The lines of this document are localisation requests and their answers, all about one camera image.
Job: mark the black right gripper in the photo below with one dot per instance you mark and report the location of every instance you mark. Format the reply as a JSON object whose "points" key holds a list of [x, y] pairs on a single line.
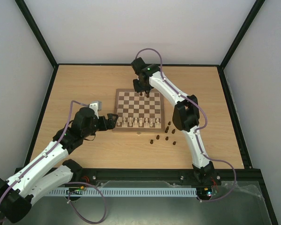
{"points": [[142, 88]]}

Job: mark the black frame post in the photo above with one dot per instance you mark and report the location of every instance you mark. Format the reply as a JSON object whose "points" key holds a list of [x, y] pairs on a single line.
{"points": [[242, 31], [36, 31]]}

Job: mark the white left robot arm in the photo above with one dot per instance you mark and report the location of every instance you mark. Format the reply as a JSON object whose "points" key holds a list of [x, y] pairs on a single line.
{"points": [[23, 189]]}

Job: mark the black frame post left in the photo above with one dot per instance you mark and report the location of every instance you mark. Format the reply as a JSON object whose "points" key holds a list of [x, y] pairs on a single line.
{"points": [[36, 31]]}

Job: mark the wooden chess board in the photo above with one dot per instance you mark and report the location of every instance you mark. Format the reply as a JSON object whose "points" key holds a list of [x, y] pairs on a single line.
{"points": [[130, 104]]}

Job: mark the black frame post right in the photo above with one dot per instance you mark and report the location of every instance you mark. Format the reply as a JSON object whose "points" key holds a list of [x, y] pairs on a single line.
{"points": [[242, 31]]}

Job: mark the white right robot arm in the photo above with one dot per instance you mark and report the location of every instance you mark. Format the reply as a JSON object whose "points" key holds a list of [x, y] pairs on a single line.
{"points": [[185, 117]]}

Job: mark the white slotted cable duct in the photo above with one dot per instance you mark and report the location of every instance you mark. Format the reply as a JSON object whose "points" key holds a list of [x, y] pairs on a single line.
{"points": [[136, 192]]}

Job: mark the white chess queen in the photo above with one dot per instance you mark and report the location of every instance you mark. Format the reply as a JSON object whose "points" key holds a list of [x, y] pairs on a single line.
{"points": [[141, 122]]}

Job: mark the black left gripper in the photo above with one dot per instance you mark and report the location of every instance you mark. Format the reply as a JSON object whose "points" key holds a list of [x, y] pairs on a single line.
{"points": [[105, 126]]}

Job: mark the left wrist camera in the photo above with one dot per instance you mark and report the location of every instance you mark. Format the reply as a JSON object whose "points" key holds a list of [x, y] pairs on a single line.
{"points": [[96, 106]]}

